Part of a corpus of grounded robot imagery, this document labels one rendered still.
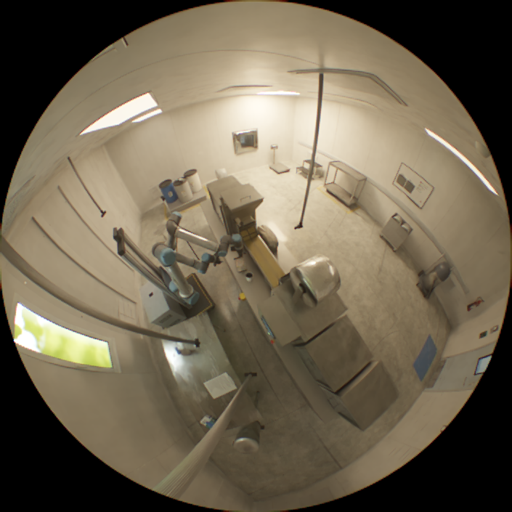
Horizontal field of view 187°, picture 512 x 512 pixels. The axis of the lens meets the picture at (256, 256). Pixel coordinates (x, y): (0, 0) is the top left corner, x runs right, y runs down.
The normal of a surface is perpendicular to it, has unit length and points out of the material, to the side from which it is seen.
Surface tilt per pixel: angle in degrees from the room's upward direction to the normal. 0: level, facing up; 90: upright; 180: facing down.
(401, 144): 90
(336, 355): 0
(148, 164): 90
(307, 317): 0
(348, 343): 0
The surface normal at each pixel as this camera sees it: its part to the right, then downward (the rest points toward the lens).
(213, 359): -0.05, -0.55
